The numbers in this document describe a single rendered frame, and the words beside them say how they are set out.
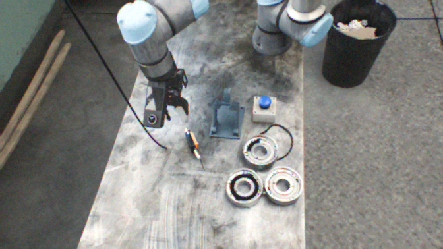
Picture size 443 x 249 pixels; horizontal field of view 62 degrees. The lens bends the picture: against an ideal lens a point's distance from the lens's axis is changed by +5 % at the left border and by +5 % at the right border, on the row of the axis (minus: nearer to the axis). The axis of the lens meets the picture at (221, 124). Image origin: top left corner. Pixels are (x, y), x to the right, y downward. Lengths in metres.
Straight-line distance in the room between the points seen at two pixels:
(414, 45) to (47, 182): 2.39
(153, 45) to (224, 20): 0.79
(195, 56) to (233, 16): 0.26
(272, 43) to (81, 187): 1.33
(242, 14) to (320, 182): 0.97
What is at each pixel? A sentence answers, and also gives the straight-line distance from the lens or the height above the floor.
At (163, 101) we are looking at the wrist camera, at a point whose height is 1.12.
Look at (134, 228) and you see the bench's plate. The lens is 1.06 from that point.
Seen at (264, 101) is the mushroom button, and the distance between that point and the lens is 1.12.
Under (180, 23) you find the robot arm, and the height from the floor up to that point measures 1.28.
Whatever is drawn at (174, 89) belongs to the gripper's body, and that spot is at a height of 1.11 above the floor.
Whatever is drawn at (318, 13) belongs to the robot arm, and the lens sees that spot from 1.16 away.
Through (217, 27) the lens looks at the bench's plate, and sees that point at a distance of 1.48.
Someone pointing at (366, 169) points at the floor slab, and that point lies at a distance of 2.07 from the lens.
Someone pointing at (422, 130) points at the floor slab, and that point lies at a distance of 2.30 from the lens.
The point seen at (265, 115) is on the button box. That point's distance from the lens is 1.13.
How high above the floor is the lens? 1.76
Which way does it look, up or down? 56 degrees down
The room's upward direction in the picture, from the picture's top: 7 degrees counter-clockwise
